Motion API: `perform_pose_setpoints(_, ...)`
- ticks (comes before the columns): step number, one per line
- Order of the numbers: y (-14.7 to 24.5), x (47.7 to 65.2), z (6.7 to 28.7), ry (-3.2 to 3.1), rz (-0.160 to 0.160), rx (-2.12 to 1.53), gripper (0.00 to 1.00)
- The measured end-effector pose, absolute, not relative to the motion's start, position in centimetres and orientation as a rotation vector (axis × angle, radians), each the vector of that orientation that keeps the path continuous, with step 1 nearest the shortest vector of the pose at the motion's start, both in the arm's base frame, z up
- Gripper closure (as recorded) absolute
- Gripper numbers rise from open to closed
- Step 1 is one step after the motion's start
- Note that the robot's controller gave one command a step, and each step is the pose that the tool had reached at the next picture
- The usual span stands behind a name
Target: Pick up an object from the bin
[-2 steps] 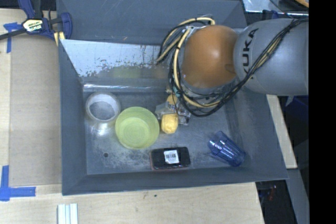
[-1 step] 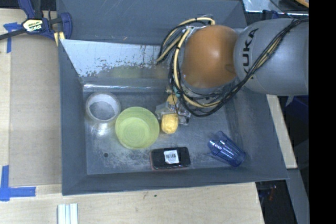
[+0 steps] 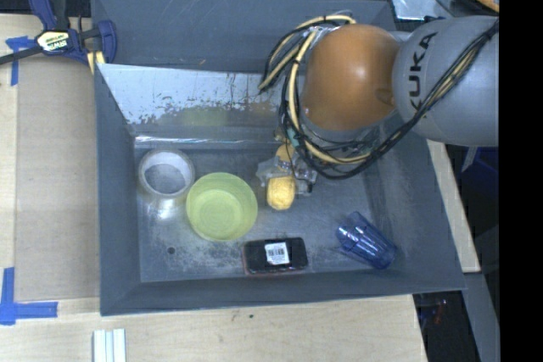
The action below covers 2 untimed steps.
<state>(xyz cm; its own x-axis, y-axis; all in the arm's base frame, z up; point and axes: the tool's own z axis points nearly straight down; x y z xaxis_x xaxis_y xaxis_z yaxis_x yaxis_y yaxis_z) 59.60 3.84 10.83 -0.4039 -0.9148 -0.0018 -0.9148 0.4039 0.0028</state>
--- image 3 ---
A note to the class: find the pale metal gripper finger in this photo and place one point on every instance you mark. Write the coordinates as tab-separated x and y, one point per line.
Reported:
306	182
265	171

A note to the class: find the yellow lemon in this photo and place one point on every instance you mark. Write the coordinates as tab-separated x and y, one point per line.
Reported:
280	195

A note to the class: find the yellow-green plastic bowl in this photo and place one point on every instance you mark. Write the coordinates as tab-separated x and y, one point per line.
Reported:
221	207

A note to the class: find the black box with barcode label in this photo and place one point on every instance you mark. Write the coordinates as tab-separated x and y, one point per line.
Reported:
259	256

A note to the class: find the blue clear plastic cup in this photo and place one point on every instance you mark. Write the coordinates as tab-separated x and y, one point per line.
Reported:
367	243

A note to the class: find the grey metal bin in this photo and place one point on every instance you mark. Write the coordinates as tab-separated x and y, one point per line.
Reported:
237	263

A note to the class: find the clear tape roll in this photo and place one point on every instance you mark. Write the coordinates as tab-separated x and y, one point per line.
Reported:
146	178

